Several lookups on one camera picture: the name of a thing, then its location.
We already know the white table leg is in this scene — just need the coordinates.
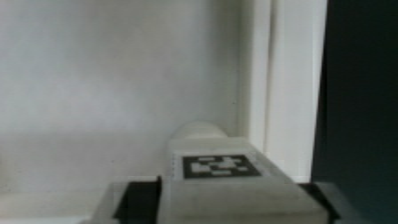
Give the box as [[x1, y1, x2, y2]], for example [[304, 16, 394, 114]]
[[158, 122, 329, 224]]

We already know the white L-shaped fence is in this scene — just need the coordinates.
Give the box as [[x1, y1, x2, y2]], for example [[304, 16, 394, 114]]
[[265, 0, 329, 182]]

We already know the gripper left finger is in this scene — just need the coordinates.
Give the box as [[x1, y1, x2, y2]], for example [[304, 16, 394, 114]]
[[87, 175, 163, 224]]

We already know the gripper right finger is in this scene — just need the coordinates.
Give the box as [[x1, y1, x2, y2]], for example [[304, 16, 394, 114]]
[[298, 182, 368, 224]]

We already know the white square table top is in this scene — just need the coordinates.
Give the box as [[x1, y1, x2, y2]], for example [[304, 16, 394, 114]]
[[0, 0, 249, 224]]

